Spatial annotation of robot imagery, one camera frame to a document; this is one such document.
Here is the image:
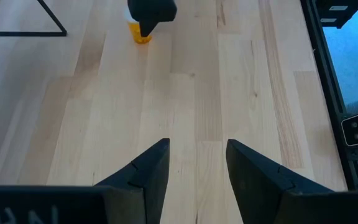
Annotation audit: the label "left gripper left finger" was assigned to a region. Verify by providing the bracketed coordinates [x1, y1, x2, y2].
[94, 138, 171, 224]

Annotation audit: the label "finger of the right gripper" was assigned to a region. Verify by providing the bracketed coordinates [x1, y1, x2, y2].
[138, 20, 162, 39]

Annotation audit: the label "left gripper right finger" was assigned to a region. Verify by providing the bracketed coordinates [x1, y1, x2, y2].
[225, 139, 335, 224]

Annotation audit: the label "orange bottle white cap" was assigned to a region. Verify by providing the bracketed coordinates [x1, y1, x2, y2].
[124, 6, 153, 45]

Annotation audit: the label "wooden shelf black legs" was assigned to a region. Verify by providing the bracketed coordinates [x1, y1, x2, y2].
[0, 0, 68, 37]

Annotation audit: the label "black front crossbar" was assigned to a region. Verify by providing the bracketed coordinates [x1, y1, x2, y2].
[300, 0, 358, 192]

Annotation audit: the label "black equipment white labels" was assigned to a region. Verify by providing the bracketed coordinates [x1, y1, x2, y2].
[315, 0, 358, 29]

